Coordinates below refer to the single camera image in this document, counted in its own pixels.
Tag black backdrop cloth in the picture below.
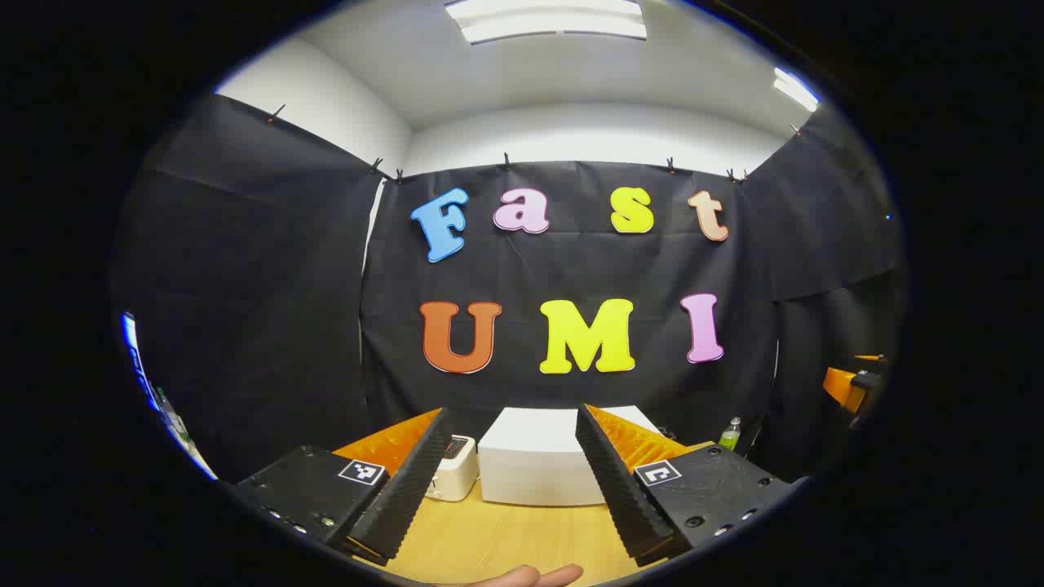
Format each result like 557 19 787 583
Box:
110 91 910 490

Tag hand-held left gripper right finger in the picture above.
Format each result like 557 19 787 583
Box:
575 402 796 569

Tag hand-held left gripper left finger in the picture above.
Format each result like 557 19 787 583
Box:
232 406 455 567

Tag row of small cloth clips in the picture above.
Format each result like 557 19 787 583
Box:
265 102 804 184

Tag white microwave oven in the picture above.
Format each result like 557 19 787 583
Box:
477 405 666 508

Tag white toaster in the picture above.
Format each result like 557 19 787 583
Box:
424 434 480 502

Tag small ceiling light panel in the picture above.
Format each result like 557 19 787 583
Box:
772 67 821 113

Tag large ceiling light panel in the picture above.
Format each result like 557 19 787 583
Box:
445 0 649 44

